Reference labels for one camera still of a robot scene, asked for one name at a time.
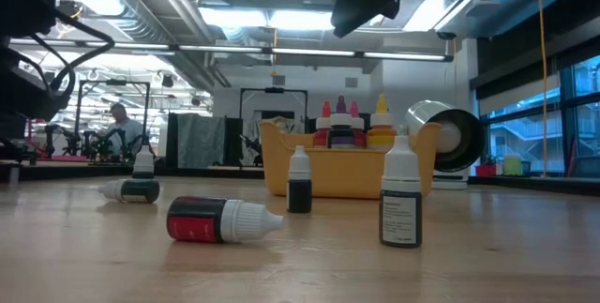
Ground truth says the large violet food coloring bottle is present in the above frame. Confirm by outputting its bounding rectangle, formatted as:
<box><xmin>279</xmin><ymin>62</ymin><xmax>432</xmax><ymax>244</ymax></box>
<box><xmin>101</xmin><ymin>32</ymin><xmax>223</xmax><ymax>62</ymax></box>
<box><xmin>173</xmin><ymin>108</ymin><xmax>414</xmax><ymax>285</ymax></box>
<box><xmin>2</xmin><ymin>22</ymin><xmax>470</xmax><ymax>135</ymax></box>
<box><xmin>327</xmin><ymin>95</ymin><xmax>356</xmax><ymax>150</ymax></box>

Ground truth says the large yellow food coloring bottle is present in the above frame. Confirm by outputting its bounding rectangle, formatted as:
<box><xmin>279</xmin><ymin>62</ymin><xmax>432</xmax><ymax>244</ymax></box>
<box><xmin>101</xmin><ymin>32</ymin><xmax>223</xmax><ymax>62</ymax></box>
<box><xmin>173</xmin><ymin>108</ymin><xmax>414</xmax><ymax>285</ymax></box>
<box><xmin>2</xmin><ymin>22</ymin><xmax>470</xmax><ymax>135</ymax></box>
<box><xmin>366</xmin><ymin>93</ymin><xmax>398</xmax><ymax>151</ymax></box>

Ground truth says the large red-orange food coloring bottle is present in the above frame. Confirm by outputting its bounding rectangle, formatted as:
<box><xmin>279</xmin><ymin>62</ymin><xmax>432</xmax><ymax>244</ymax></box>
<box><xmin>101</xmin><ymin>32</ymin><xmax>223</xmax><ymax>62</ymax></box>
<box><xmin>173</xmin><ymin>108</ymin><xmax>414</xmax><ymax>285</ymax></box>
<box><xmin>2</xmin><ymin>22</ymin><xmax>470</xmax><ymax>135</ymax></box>
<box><xmin>312</xmin><ymin>99</ymin><xmax>332</xmax><ymax>149</ymax></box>

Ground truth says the yellow plastic bin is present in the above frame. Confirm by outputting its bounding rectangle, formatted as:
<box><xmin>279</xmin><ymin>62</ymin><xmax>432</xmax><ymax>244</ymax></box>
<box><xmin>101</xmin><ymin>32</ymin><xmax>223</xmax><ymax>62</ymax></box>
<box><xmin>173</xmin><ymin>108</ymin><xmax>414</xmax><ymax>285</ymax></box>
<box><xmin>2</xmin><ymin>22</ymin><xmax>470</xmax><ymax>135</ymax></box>
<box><xmin>259</xmin><ymin>120</ymin><xmax>443</xmax><ymax>200</ymax></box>

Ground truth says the small black dropper bottle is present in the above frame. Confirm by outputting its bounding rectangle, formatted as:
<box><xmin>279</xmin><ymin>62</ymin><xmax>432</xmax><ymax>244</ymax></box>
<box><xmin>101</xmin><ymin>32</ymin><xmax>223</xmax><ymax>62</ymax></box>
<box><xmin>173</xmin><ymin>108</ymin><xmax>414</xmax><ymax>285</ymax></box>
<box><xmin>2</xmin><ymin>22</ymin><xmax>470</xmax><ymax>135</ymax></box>
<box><xmin>286</xmin><ymin>144</ymin><xmax>313</xmax><ymax>214</ymax></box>

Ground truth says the small teal white-label dropper bottle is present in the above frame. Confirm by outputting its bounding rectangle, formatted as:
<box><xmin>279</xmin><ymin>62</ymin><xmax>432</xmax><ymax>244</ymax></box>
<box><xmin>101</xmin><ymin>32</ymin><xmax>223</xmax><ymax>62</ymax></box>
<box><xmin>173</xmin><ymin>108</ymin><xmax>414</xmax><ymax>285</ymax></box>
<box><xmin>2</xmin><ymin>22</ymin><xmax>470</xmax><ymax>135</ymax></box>
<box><xmin>378</xmin><ymin>134</ymin><xmax>424</xmax><ymax>250</ymax></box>

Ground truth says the small dark green dropper bottle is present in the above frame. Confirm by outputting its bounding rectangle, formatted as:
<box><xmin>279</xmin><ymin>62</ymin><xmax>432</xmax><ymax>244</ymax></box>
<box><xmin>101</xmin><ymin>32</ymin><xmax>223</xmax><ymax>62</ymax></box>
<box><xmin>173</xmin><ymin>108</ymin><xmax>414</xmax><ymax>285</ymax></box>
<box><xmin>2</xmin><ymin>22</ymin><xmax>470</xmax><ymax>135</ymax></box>
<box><xmin>98</xmin><ymin>178</ymin><xmax>161</xmax><ymax>205</ymax></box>

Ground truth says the large pink-red food coloring bottle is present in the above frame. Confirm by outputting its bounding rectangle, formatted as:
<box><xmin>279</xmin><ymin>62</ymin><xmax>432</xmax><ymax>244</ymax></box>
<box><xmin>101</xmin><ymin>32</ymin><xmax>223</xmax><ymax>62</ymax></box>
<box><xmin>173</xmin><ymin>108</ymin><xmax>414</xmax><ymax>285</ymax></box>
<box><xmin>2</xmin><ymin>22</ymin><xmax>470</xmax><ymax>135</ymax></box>
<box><xmin>349</xmin><ymin>100</ymin><xmax>368</xmax><ymax>149</ymax></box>

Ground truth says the long ceiling light bar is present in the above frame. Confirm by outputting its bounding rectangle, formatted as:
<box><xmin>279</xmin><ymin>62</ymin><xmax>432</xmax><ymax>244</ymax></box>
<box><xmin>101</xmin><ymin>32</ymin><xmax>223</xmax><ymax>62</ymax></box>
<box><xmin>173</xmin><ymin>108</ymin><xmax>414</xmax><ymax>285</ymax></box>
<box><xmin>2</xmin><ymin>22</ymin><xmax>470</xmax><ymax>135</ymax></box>
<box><xmin>8</xmin><ymin>36</ymin><xmax>455</xmax><ymax>64</ymax></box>

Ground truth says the grey cloth panel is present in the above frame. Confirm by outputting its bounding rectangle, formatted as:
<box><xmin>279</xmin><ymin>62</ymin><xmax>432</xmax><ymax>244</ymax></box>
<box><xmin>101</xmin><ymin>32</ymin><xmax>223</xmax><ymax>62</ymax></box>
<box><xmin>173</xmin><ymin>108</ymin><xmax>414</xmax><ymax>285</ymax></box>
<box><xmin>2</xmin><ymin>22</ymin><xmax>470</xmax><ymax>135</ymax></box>
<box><xmin>176</xmin><ymin>113</ymin><xmax>227</xmax><ymax>169</ymax></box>

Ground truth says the green container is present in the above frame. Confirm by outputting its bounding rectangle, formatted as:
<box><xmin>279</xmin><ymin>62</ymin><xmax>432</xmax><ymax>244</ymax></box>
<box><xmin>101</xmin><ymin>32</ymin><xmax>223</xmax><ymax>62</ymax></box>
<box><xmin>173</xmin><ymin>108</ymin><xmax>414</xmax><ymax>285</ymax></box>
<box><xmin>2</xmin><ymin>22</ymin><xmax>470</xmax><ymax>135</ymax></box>
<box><xmin>503</xmin><ymin>154</ymin><xmax>523</xmax><ymax>176</ymax></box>

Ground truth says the person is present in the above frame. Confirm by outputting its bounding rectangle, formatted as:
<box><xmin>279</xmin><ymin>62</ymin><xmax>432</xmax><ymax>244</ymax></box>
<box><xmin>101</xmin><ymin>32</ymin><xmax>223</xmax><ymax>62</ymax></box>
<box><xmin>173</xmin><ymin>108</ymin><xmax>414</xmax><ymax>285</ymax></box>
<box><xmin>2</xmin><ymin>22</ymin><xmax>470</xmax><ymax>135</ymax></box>
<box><xmin>105</xmin><ymin>102</ymin><xmax>145</xmax><ymax>157</ymax></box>

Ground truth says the small red dropper bottle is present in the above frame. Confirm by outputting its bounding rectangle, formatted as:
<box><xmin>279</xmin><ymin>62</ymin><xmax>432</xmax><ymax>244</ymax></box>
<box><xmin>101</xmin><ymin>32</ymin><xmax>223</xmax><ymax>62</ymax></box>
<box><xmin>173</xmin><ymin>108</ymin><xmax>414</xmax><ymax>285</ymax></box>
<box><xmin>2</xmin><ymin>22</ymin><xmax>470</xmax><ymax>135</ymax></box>
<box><xmin>166</xmin><ymin>195</ymin><xmax>285</xmax><ymax>244</ymax></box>

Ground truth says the black gantry frame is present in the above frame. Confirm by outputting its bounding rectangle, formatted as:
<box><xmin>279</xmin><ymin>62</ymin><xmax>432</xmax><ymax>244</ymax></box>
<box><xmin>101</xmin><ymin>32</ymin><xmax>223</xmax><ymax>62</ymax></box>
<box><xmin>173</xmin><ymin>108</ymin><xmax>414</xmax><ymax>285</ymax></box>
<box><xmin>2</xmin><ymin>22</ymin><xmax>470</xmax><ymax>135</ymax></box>
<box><xmin>76</xmin><ymin>79</ymin><xmax>152</xmax><ymax>154</ymax></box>
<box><xmin>239</xmin><ymin>86</ymin><xmax>309</xmax><ymax>168</ymax></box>

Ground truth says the yellow hanging cord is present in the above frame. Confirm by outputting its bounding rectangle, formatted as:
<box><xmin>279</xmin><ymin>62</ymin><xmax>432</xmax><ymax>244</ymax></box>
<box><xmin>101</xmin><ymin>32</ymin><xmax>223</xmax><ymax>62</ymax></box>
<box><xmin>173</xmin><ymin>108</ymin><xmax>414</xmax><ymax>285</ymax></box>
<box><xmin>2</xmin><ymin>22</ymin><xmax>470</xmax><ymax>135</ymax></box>
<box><xmin>535</xmin><ymin>0</ymin><xmax>549</xmax><ymax>177</ymax></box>

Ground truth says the black table frame rail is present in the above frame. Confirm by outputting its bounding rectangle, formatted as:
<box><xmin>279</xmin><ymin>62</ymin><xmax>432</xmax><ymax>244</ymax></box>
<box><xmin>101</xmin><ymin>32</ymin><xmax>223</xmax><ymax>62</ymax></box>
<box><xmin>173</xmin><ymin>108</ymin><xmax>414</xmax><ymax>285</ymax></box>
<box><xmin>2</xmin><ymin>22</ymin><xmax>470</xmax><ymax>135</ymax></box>
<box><xmin>0</xmin><ymin>159</ymin><xmax>600</xmax><ymax>197</ymax></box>

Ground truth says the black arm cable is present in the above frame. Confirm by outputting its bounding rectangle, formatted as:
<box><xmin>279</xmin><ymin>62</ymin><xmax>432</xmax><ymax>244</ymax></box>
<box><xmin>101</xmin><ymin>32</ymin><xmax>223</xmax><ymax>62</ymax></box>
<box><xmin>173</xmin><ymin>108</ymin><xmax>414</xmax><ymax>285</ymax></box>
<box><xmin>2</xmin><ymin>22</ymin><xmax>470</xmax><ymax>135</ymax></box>
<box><xmin>46</xmin><ymin>9</ymin><xmax>116</xmax><ymax>93</ymax></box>

